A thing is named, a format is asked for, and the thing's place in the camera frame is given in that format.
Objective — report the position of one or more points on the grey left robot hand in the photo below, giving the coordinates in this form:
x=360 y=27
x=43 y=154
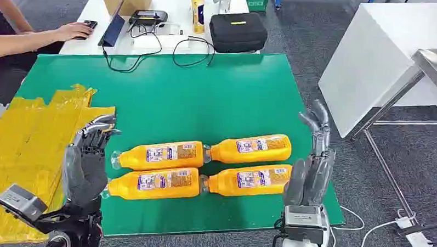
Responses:
x=84 y=169

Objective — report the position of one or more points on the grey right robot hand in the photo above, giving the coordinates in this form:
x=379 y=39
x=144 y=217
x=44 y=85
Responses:
x=307 y=180

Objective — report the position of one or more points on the orange drink bottle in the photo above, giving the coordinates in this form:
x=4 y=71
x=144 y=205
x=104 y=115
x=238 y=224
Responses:
x=159 y=155
x=154 y=184
x=249 y=180
x=250 y=148

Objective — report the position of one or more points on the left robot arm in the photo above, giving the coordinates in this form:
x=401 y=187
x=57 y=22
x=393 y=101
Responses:
x=80 y=227

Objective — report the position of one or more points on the yellow plastic sheet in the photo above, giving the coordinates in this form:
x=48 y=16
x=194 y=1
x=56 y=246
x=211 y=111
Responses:
x=21 y=148

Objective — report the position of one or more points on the white power strip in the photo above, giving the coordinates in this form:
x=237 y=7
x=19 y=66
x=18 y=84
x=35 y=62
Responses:
x=418 y=240

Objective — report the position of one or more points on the person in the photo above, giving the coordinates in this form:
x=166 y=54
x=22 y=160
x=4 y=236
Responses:
x=2 y=71

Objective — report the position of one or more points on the green table mat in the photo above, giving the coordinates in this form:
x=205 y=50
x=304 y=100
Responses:
x=204 y=100

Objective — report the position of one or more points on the person's right hand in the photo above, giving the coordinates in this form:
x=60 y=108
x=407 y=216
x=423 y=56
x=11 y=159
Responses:
x=71 y=31

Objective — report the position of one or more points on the dark tablet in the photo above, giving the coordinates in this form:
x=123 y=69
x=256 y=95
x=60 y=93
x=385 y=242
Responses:
x=112 y=30

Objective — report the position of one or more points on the large white table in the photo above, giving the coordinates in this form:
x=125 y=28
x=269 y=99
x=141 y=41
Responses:
x=370 y=51

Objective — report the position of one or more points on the black phone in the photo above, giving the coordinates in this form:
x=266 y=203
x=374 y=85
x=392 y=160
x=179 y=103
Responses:
x=92 y=23

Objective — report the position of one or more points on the black zip case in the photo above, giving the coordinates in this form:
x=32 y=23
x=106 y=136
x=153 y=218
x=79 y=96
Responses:
x=238 y=32

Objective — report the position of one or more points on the black handheld controller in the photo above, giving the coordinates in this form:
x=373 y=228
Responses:
x=148 y=17

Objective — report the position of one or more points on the white desk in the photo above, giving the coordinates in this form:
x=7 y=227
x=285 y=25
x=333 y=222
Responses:
x=178 y=12

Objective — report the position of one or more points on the green crate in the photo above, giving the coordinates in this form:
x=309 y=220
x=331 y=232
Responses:
x=257 y=2

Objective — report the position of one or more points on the upright yellow drink bottle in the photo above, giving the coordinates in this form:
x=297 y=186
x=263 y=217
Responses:
x=197 y=20

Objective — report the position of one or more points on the white device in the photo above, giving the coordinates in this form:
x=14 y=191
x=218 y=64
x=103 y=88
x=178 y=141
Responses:
x=222 y=1

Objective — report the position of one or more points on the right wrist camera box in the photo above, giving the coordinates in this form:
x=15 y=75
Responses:
x=304 y=216

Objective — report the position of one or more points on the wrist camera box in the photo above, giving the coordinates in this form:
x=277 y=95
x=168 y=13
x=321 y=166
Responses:
x=19 y=203
x=304 y=216

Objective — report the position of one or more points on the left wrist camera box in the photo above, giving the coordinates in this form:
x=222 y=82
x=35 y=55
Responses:
x=19 y=203

